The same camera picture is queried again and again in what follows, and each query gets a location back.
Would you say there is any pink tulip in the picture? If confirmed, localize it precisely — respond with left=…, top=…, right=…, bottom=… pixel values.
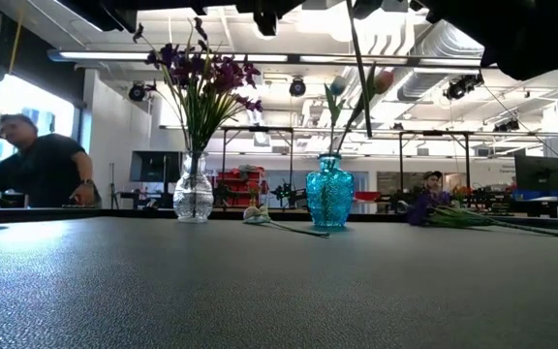
left=336, top=61, right=396, bottom=156

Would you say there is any purple flower bunch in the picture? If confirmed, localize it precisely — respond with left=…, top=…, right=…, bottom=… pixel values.
left=176, top=16, right=215, bottom=152
left=407, top=191, right=558, bottom=238
left=132, top=21, right=193, bottom=152

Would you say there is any clear glass vase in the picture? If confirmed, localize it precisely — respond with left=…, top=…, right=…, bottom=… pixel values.
left=172, top=150, right=215, bottom=224

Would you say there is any small white tulip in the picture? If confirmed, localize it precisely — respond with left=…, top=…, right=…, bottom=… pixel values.
left=242, top=203, right=331, bottom=238

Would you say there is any blue glass vase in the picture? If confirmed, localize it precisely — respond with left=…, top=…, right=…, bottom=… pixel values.
left=305, top=152, right=357, bottom=229

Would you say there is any long ceiling light bar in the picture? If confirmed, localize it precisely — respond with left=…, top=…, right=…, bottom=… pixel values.
left=48, top=48, right=488, bottom=67

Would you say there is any red storage bin rack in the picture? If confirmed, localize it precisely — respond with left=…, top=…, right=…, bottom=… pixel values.
left=213, top=164, right=268, bottom=207

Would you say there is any black monitor on stand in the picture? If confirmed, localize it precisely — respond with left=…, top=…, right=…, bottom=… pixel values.
left=129, top=149, right=183, bottom=184

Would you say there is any person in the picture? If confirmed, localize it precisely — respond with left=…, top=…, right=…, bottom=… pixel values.
left=0, top=113, right=102, bottom=209
left=417, top=170, right=454, bottom=209

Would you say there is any thin black tripod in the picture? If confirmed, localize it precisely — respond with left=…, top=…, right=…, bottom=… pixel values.
left=107, top=162, right=118, bottom=209

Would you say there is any person's hand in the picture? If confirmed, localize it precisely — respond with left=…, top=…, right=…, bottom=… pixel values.
left=69, top=185, right=98, bottom=207

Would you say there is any black table mat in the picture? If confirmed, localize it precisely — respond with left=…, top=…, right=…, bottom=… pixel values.
left=0, top=216, right=558, bottom=349

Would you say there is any silver ventilation duct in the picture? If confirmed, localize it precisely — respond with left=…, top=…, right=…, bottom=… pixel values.
left=397, top=18, right=486, bottom=101

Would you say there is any black metal workstation frame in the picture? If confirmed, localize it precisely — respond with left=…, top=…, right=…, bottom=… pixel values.
left=160, top=123, right=558, bottom=195

